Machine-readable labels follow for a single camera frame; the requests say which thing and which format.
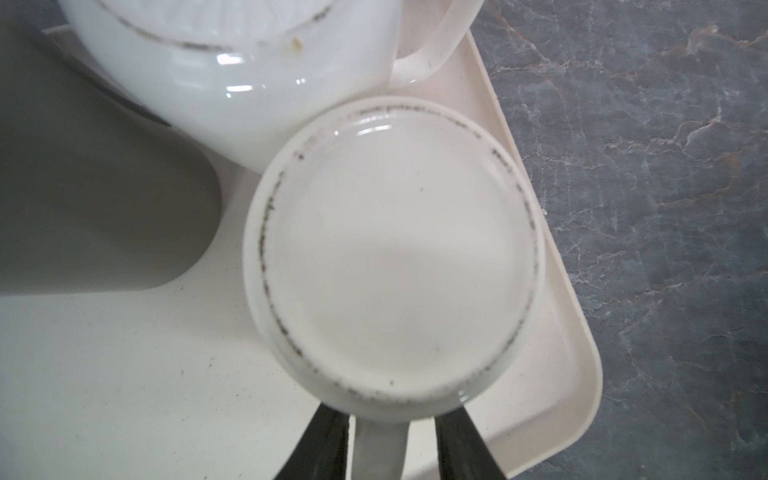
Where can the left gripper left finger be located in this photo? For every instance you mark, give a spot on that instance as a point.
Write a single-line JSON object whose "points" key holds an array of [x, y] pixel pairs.
{"points": [[321, 452]]}

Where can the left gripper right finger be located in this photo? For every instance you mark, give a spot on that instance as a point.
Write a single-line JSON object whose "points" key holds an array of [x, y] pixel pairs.
{"points": [[462, 453]]}

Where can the beige plastic tray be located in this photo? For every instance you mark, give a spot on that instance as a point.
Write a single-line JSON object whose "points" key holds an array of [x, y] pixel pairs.
{"points": [[174, 383]]}

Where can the small cream white mug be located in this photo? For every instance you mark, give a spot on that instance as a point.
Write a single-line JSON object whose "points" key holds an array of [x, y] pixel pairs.
{"points": [[393, 260]]}

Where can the tall grey mug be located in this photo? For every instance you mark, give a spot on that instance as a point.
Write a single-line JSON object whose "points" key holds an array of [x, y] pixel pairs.
{"points": [[97, 194]]}

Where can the white round mug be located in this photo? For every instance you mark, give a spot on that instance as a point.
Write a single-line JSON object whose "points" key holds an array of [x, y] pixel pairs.
{"points": [[242, 77]]}

